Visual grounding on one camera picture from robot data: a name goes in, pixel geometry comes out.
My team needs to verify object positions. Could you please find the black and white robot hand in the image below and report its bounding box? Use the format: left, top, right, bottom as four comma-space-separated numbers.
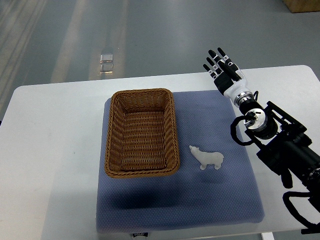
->
203, 47, 254, 108

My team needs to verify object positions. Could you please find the white bear figurine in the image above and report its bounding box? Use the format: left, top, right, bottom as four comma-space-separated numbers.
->
189, 145, 224, 171

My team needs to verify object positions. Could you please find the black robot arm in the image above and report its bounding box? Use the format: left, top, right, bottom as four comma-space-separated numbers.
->
230, 93, 320, 234

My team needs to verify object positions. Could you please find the brown wicker basket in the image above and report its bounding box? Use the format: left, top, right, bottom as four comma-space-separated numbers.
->
104, 88, 180, 179

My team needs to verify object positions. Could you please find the wooden box corner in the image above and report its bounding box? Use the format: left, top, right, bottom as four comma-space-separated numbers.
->
283, 0, 320, 13

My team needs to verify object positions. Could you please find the metal floor plate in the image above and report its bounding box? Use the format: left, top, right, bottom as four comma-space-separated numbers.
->
100, 53, 114, 74

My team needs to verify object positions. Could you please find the blue quilted mat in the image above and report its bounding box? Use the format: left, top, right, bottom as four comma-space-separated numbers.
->
96, 90, 265, 234

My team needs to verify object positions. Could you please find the white table leg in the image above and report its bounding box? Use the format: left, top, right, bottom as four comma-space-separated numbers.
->
261, 232, 275, 240

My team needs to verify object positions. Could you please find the black label tag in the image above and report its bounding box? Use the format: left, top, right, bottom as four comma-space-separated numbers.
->
132, 232, 149, 238

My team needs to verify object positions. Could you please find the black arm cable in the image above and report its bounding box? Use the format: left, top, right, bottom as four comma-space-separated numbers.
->
230, 115, 255, 146

